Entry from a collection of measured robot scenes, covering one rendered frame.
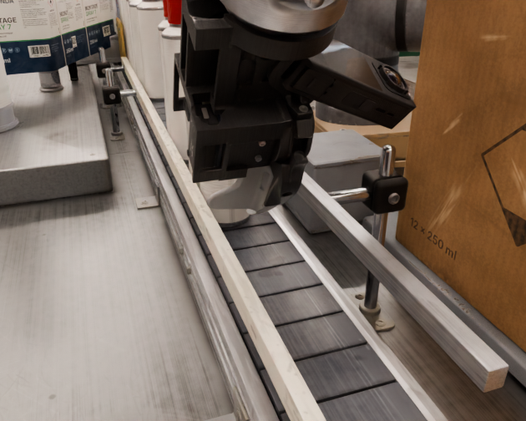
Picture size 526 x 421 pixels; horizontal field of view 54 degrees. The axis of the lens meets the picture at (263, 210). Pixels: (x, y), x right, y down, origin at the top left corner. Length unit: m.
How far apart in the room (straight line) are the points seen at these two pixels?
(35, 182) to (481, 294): 0.55
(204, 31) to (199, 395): 0.27
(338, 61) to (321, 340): 0.19
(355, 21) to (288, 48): 0.55
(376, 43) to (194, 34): 0.57
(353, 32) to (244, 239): 0.43
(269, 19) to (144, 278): 0.34
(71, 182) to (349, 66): 0.48
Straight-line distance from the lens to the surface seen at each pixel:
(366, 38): 0.83
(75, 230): 0.66
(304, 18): 0.28
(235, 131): 0.32
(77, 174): 0.74
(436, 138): 0.50
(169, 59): 0.66
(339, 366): 0.37
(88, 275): 0.57
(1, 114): 0.89
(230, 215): 0.52
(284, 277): 0.45
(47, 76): 1.11
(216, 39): 0.29
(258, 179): 0.39
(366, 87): 0.35
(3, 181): 0.75
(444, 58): 0.49
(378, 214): 0.43
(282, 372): 0.31
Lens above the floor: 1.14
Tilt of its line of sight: 27 degrees down
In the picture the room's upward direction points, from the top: straight up
